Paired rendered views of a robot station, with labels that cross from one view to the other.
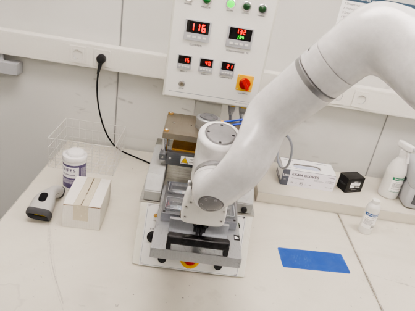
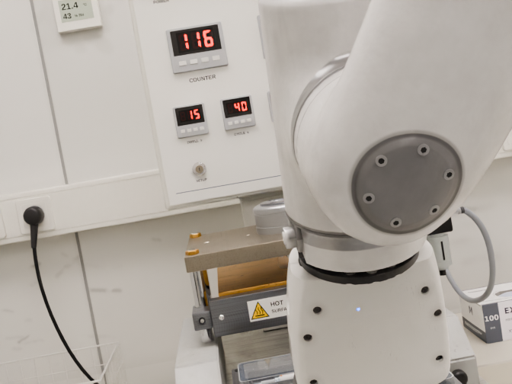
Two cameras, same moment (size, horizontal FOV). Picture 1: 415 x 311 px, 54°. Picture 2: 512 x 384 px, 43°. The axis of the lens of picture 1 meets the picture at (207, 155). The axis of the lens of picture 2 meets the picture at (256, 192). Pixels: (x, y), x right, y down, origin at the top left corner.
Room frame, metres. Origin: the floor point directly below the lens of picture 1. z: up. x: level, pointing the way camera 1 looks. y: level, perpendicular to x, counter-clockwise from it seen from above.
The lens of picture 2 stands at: (0.36, 0.04, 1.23)
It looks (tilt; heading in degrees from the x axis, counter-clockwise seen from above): 4 degrees down; 1
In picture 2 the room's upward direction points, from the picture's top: 10 degrees counter-clockwise
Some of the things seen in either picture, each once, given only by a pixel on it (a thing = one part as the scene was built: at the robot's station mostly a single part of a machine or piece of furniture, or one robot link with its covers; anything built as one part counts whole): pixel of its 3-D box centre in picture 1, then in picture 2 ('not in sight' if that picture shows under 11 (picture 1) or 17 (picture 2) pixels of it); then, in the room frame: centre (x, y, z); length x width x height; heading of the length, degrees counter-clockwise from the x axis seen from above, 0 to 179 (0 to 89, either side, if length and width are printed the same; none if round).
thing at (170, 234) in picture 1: (197, 244); not in sight; (0.79, -0.01, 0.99); 0.15 x 0.02 x 0.04; 94
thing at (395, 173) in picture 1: (397, 170); not in sight; (1.60, -0.80, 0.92); 0.09 x 0.08 x 0.25; 24
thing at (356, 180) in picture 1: (350, 181); not in sight; (1.59, -0.63, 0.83); 0.09 x 0.06 x 0.07; 114
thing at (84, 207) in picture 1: (88, 202); not in sight; (1.16, 0.37, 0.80); 0.19 x 0.13 x 0.09; 3
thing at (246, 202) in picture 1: (242, 183); (420, 329); (1.17, -0.13, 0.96); 0.26 x 0.05 x 0.07; 4
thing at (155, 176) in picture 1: (157, 170); (202, 368); (1.15, 0.15, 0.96); 0.25 x 0.05 x 0.07; 4
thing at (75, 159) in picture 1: (74, 168); not in sight; (1.31, 0.48, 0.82); 0.09 x 0.09 x 0.15
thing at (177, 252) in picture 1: (198, 217); not in sight; (0.93, 0.00, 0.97); 0.30 x 0.22 x 0.08; 4
